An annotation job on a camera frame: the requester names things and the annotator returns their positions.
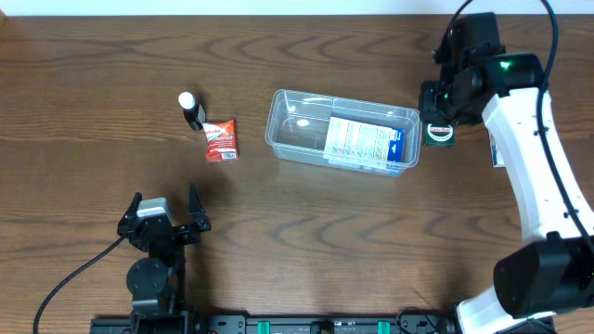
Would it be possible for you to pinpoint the black mounting rail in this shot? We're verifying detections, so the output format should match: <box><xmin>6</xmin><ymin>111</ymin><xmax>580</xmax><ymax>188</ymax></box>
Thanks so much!
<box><xmin>89</xmin><ymin>313</ymin><xmax>462</xmax><ymax>334</ymax></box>

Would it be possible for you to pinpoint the green Zam-Buk tin box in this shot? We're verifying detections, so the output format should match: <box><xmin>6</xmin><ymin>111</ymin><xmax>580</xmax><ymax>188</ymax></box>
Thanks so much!
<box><xmin>423</xmin><ymin>122</ymin><xmax>455</xmax><ymax>148</ymax></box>

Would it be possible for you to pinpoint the clear plastic container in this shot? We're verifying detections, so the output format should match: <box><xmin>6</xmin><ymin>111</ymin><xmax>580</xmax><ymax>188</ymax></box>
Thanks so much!
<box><xmin>265</xmin><ymin>90</ymin><xmax>421</xmax><ymax>176</ymax></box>

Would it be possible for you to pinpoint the white blue Panadol box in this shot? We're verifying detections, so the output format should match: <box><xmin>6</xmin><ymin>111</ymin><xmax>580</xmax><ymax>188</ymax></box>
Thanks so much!
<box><xmin>489</xmin><ymin>133</ymin><xmax>505</xmax><ymax>168</ymax></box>

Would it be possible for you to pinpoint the grey wrist camera, left arm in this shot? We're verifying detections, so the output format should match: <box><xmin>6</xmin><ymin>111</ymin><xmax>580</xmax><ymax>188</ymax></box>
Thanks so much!
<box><xmin>136</xmin><ymin>198</ymin><xmax>173</xmax><ymax>224</ymax></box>

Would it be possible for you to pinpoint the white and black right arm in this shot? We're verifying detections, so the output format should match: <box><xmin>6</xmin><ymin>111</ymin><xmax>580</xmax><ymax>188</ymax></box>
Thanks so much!
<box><xmin>420</xmin><ymin>48</ymin><xmax>593</xmax><ymax>333</ymax></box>

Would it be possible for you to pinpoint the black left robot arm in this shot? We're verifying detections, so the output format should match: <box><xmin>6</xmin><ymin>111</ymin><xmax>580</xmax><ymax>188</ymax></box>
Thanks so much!
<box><xmin>117</xmin><ymin>185</ymin><xmax>211</xmax><ymax>333</ymax></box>

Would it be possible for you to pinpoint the dark bottle with white cap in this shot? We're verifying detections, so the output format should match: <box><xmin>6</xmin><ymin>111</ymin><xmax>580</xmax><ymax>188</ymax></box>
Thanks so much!
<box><xmin>178</xmin><ymin>92</ymin><xmax>206</xmax><ymax>132</ymax></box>

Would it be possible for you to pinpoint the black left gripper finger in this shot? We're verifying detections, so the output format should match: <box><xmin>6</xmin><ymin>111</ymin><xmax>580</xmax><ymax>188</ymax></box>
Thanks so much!
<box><xmin>117</xmin><ymin>192</ymin><xmax>142</xmax><ymax>235</ymax></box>
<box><xmin>188</xmin><ymin>184</ymin><xmax>211</xmax><ymax>232</ymax></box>

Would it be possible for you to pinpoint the white blue medicine box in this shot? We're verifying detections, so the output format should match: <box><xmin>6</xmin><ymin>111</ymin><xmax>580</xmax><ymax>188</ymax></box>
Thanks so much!
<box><xmin>323</xmin><ymin>117</ymin><xmax>406</xmax><ymax>174</ymax></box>

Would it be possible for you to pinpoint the red Panadol ActiFast box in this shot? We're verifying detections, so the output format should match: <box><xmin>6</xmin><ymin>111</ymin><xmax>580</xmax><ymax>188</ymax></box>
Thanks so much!
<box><xmin>203</xmin><ymin>120</ymin><xmax>239</xmax><ymax>163</ymax></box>

